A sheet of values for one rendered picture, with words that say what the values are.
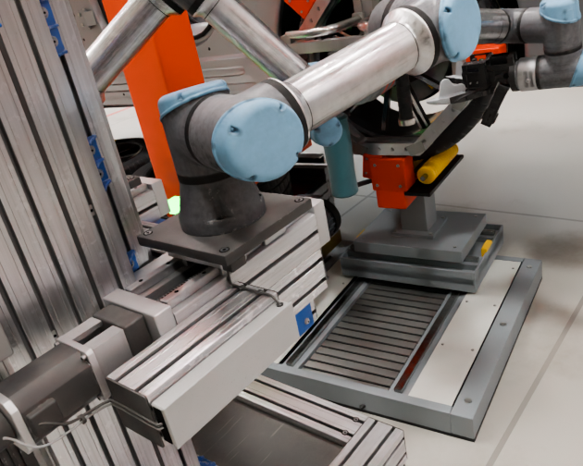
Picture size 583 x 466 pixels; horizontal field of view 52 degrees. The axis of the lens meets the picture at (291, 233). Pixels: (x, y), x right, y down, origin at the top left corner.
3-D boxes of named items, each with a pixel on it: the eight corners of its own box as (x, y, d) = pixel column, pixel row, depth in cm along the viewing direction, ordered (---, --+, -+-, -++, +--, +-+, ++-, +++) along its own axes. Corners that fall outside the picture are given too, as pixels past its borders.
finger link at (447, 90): (422, 83, 140) (460, 70, 139) (427, 106, 143) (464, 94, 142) (426, 87, 137) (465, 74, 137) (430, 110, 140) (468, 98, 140)
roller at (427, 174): (462, 153, 204) (461, 138, 202) (432, 188, 183) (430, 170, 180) (445, 153, 207) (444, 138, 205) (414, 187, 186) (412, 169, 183)
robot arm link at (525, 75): (543, 81, 137) (536, 96, 132) (522, 83, 140) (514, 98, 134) (539, 50, 134) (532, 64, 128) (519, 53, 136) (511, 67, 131)
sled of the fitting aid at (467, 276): (503, 245, 223) (502, 221, 219) (476, 295, 197) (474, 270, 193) (381, 234, 250) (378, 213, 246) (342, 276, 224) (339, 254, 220)
